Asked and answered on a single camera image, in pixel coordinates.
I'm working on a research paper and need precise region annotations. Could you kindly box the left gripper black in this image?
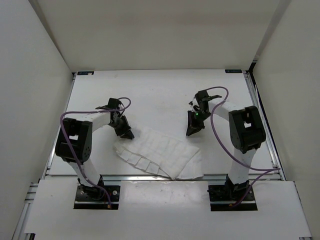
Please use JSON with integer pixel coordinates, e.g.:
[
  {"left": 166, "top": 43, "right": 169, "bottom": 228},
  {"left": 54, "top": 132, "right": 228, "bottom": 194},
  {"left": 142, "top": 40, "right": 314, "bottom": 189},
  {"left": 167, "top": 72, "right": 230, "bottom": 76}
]
[{"left": 109, "top": 114, "right": 134, "bottom": 140}]

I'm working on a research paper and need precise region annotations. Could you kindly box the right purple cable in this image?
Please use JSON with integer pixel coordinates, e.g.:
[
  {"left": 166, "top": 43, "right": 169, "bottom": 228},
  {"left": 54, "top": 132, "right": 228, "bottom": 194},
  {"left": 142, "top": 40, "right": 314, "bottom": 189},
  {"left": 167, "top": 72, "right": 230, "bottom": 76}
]
[{"left": 202, "top": 86, "right": 280, "bottom": 207}]

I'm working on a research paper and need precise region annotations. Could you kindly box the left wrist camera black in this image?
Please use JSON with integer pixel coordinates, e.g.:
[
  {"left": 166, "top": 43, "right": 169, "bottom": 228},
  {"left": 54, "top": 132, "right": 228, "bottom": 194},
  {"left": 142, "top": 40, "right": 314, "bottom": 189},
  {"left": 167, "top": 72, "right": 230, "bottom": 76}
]
[{"left": 95, "top": 98, "right": 125, "bottom": 113}]

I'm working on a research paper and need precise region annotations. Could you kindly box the purple cable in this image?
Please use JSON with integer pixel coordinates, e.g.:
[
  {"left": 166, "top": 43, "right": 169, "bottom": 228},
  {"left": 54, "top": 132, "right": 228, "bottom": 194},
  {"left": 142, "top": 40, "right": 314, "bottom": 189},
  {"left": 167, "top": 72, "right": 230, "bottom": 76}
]
[
  {"left": 60, "top": 96, "right": 132, "bottom": 210},
  {"left": 202, "top": 86, "right": 280, "bottom": 207}
]

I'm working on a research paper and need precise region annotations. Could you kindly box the front aluminium rail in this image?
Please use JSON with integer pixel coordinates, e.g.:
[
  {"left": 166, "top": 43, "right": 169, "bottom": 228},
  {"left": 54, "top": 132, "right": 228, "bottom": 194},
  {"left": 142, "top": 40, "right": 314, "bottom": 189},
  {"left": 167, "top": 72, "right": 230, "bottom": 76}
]
[{"left": 102, "top": 174, "right": 226, "bottom": 182}]

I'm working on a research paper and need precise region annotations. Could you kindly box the white pleated skirt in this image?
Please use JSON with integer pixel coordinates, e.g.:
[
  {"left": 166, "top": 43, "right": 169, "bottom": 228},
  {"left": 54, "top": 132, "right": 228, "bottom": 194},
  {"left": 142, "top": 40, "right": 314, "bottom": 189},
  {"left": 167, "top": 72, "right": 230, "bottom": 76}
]
[{"left": 113, "top": 125, "right": 204, "bottom": 180}]

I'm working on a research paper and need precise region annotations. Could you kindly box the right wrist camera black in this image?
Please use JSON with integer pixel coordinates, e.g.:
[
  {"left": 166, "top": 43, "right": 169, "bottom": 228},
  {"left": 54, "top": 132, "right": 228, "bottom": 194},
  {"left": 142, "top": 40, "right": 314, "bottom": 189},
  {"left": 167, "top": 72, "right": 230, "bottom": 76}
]
[{"left": 194, "top": 90, "right": 222, "bottom": 105}]

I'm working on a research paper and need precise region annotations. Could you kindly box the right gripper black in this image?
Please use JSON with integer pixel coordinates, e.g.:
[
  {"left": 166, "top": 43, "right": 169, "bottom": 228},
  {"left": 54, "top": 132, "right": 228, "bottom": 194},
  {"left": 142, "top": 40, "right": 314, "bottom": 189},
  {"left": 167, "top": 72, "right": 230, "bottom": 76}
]
[{"left": 186, "top": 109, "right": 213, "bottom": 136}]

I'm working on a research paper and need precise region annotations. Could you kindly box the white front cover board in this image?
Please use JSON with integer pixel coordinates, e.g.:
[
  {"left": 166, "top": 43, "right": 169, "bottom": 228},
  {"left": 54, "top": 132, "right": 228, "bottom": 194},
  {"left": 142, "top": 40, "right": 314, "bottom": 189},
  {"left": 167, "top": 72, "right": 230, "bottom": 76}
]
[{"left": 25, "top": 177, "right": 311, "bottom": 240}]

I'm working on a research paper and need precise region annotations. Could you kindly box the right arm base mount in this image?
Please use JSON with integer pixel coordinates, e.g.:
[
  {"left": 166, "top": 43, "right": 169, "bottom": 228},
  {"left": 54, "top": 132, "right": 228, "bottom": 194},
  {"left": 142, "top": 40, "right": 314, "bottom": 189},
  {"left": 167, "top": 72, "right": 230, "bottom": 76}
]
[{"left": 207, "top": 175, "right": 258, "bottom": 212}]

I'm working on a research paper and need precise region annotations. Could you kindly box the left blue corner label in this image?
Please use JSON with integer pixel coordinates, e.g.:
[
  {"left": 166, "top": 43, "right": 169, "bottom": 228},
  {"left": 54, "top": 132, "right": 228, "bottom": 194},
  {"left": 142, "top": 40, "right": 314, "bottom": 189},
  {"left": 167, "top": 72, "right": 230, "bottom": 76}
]
[{"left": 77, "top": 71, "right": 95, "bottom": 76}]

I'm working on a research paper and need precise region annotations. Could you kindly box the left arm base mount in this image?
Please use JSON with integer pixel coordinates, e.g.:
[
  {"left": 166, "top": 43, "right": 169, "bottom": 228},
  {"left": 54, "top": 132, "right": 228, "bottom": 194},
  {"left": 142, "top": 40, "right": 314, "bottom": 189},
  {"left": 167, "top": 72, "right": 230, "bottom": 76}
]
[{"left": 73, "top": 184, "right": 121, "bottom": 210}]

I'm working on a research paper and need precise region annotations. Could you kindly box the left aluminium frame rail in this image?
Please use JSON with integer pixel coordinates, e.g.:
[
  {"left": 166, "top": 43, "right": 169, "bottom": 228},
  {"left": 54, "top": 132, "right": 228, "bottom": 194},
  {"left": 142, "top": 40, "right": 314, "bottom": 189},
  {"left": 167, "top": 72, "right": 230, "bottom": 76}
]
[{"left": 9, "top": 172, "right": 48, "bottom": 240}]

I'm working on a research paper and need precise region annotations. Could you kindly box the right blue corner label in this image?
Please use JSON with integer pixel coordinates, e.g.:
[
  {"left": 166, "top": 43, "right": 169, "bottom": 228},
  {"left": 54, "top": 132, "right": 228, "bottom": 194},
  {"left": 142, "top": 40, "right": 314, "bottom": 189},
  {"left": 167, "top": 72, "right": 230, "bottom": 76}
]
[{"left": 224, "top": 69, "right": 243, "bottom": 74}]

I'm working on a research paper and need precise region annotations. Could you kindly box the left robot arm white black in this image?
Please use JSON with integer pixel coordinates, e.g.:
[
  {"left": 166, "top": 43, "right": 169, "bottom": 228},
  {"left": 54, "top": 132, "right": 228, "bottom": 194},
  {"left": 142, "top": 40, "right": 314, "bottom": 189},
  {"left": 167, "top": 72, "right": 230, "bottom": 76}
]
[{"left": 55, "top": 110, "right": 135, "bottom": 200}]

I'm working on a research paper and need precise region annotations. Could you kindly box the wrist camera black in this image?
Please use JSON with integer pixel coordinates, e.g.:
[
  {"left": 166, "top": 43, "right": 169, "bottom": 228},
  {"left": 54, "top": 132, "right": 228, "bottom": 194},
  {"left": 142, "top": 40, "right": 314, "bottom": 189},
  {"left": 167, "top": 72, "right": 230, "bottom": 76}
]
[
  {"left": 95, "top": 98, "right": 125, "bottom": 113},
  {"left": 194, "top": 90, "right": 222, "bottom": 105}
]

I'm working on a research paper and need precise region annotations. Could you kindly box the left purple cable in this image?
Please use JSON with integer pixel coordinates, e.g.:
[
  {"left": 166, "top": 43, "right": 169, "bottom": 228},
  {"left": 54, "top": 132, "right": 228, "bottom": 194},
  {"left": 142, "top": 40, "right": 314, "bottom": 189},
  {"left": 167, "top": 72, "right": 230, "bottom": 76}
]
[{"left": 60, "top": 96, "right": 132, "bottom": 210}]

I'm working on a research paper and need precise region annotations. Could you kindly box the blue corner label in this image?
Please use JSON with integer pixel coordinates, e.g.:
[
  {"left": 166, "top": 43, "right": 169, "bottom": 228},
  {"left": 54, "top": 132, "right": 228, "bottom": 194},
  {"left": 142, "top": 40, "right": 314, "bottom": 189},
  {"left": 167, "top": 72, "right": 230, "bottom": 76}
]
[
  {"left": 224, "top": 69, "right": 243, "bottom": 74},
  {"left": 77, "top": 71, "right": 95, "bottom": 76}
]

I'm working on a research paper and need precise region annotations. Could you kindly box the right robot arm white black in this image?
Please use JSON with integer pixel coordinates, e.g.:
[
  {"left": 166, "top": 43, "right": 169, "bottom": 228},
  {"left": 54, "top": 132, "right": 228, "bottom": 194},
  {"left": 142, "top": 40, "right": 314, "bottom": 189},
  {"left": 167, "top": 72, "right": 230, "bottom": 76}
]
[{"left": 186, "top": 98, "right": 266, "bottom": 200}]

